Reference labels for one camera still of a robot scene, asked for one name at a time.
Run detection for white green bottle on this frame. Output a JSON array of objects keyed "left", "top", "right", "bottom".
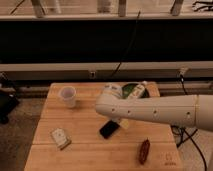
[{"left": 128, "top": 82, "right": 147, "bottom": 99}]

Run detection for black cable on floor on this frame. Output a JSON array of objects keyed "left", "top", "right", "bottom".
[{"left": 171, "top": 73, "right": 208, "bottom": 171}]

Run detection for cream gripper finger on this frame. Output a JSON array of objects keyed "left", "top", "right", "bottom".
[{"left": 119, "top": 119, "right": 129, "bottom": 129}]

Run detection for black eraser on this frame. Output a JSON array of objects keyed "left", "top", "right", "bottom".
[{"left": 99, "top": 120, "right": 119, "bottom": 139}]

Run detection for black object at left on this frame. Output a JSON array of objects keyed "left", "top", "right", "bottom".
[{"left": 0, "top": 72, "right": 20, "bottom": 124}]

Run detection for black hanging cable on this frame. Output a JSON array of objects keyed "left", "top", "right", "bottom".
[{"left": 109, "top": 10, "right": 142, "bottom": 78}]

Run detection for wall power outlet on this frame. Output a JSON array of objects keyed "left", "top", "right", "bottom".
[{"left": 89, "top": 71, "right": 96, "bottom": 79}]

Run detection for translucent plastic cup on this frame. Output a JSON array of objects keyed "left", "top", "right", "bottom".
[{"left": 58, "top": 86, "right": 76, "bottom": 108}]

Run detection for dark red brush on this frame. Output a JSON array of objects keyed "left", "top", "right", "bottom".
[{"left": 139, "top": 139, "right": 150, "bottom": 164}]

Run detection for green bowl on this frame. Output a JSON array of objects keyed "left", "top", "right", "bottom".
[{"left": 122, "top": 83, "right": 149, "bottom": 99}]

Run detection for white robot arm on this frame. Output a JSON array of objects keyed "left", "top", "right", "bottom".
[{"left": 95, "top": 83, "right": 213, "bottom": 132}]

